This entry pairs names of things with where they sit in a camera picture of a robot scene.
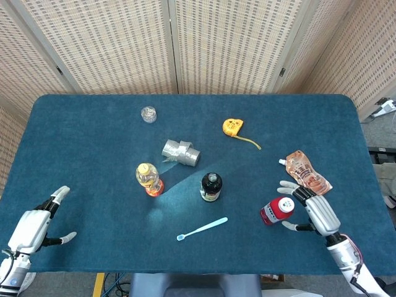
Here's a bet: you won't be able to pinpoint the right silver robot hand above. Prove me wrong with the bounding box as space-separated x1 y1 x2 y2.
277 180 342 238

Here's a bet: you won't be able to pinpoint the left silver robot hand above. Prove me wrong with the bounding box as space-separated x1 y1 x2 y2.
6 185 77 255

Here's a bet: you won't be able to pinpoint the red NFC juice bottle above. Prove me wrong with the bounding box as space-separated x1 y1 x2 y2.
260 197 295 227

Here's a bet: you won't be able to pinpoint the orange tea bottle yellow cap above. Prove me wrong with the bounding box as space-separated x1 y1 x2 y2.
135 163 165 197

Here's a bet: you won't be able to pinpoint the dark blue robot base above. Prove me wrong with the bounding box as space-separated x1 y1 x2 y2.
128 273 264 297

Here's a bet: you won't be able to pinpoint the orange drink pouch white spout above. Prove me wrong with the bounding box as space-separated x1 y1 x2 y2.
278 150 334 196

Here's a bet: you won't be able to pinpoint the blue carpet table cloth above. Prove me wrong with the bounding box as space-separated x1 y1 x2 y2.
0 93 396 276

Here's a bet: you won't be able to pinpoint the dark brown tea bottle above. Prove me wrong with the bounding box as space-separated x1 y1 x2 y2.
200 172 223 203

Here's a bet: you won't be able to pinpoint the light blue toothbrush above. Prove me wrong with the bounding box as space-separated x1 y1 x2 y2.
176 217 229 242

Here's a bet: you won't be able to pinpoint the white power strip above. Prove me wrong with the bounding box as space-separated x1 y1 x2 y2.
371 98 396 118

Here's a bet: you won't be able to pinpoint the yellow tape measure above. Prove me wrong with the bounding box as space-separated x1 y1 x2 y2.
222 118 262 150

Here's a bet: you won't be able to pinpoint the woven folding screen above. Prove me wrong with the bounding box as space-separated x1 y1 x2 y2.
0 0 396 194

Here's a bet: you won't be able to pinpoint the black metal rail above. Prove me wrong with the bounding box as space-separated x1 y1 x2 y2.
368 146 396 163

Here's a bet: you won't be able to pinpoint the blue floor cables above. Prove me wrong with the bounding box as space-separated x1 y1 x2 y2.
103 272 131 297

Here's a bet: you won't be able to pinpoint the grey duct tape bundle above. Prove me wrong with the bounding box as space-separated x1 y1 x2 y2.
161 139 201 168

